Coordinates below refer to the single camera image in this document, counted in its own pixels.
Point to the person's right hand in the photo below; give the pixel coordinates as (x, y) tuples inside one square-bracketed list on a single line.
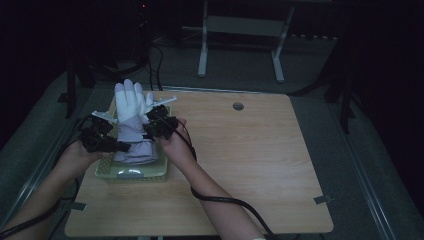
[(176, 146)]

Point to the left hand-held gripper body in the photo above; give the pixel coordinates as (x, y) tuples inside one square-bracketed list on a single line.
[(96, 138)]

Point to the white metal stand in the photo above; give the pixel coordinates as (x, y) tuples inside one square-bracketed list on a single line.
[(245, 26)]

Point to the pale green plastic basket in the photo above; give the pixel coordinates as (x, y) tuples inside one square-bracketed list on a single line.
[(133, 170)]

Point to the grey table grommet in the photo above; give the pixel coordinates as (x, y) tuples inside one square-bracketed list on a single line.
[(238, 106)]

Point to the black stand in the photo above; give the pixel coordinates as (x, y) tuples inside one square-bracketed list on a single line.
[(100, 70), (345, 96)]

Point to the person's left hand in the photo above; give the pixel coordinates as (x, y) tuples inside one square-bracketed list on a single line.
[(76, 160)]

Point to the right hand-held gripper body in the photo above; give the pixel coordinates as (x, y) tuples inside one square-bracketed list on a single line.
[(165, 125)]

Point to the lavender glove with white fingers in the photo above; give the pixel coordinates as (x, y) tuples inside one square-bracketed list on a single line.
[(133, 110)]

